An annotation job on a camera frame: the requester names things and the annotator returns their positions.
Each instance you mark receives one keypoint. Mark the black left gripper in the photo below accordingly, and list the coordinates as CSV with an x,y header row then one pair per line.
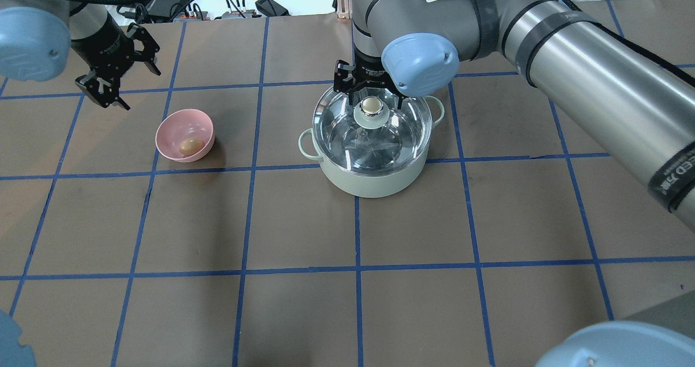
x,y
103,45

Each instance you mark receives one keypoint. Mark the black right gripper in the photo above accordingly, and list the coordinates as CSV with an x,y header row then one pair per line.
x,y
368,67

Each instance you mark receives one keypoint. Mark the glass pot lid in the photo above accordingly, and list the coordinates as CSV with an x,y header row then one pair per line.
x,y
374,138

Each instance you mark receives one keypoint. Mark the brown egg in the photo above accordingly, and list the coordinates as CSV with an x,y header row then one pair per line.
x,y
190,146

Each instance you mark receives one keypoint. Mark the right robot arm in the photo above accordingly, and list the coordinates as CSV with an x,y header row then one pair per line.
x,y
638,106

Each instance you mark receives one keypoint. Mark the pale green cooking pot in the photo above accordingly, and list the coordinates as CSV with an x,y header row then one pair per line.
x,y
362,186

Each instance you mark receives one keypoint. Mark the pink bowl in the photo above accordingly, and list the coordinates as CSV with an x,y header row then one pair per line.
x,y
181,125

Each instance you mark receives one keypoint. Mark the black power adapter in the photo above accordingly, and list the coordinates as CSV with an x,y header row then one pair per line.
x,y
271,8

